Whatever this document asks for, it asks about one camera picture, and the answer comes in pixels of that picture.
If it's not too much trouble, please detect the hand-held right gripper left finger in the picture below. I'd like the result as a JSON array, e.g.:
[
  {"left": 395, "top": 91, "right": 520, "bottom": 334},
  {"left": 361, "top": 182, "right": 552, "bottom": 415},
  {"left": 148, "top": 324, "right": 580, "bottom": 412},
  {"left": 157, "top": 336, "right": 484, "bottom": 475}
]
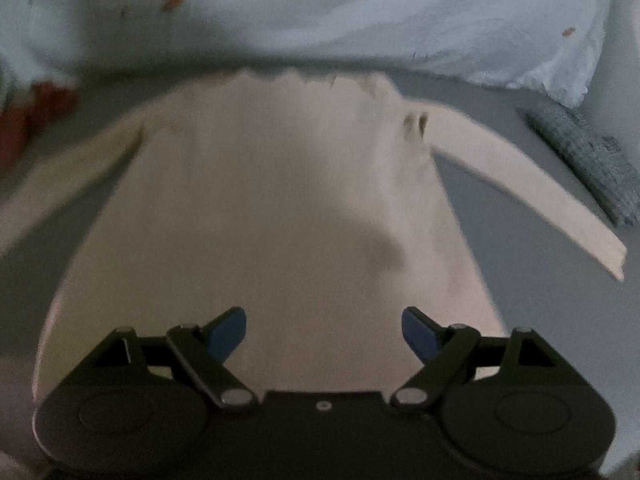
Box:
[{"left": 92, "top": 306, "right": 261, "bottom": 414}]

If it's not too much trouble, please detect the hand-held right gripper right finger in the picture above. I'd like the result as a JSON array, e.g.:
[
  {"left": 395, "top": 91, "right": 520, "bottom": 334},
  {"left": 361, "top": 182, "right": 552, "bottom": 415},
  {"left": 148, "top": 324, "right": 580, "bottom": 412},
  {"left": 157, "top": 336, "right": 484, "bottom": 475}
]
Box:
[{"left": 389, "top": 305, "right": 552, "bottom": 414}]

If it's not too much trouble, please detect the cream long-sleeve sweater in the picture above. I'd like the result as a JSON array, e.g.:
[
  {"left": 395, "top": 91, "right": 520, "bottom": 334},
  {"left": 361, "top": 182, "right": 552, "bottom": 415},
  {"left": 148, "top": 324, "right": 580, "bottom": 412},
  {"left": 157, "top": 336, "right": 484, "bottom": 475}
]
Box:
[{"left": 0, "top": 67, "right": 629, "bottom": 407}]

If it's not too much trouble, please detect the grey textured folded cloth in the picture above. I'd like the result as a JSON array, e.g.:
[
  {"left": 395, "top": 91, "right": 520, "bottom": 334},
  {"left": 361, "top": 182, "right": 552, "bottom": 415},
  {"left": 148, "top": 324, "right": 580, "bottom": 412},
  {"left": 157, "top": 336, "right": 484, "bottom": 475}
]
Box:
[{"left": 522, "top": 95, "right": 640, "bottom": 229}]

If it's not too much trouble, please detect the red cloth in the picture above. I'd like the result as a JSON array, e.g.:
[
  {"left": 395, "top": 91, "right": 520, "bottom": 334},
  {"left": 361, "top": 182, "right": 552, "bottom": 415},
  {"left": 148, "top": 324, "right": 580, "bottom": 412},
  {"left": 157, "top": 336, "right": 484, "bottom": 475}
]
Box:
[{"left": 0, "top": 79, "right": 82, "bottom": 172}]

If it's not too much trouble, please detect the white blanket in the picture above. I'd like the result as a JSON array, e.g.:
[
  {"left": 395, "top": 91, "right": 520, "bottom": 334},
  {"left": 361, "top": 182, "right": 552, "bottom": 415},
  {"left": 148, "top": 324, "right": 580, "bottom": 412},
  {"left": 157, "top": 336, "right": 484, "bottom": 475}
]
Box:
[{"left": 0, "top": 0, "right": 640, "bottom": 111}]

